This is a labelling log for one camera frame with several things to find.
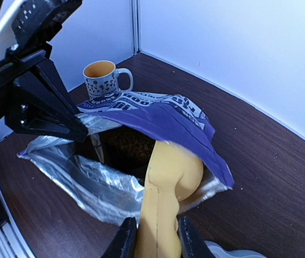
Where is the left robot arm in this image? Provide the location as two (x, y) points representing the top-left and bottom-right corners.
(0, 1), (88, 142)

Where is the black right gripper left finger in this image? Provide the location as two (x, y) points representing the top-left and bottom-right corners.
(104, 217), (137, 258)

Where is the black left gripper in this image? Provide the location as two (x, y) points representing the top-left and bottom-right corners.
(0, 42), (88, 142)

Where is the brown kibble inside bag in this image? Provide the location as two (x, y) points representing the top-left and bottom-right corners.
(99, 126), (155, 177)

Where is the patterned mug orange inside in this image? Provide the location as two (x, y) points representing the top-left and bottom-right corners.
(83, 60), (134, 99)

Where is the left aluminium frame post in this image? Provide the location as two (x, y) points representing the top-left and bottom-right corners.
(130, 0), (141, 55)

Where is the grey double bowl feeder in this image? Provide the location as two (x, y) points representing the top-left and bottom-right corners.
(205, 241), (266, 258)

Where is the yellow plastic scoop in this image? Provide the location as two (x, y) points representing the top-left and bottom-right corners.
(134, 141), (203, 257)

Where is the purple pet food bag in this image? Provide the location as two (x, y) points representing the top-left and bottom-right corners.
(18, 91), (234, 225)

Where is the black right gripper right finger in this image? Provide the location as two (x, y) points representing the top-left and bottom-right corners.
(178, 216), (215, 258)

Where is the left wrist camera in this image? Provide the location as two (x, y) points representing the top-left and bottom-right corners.
(11, 0), (83, 49)

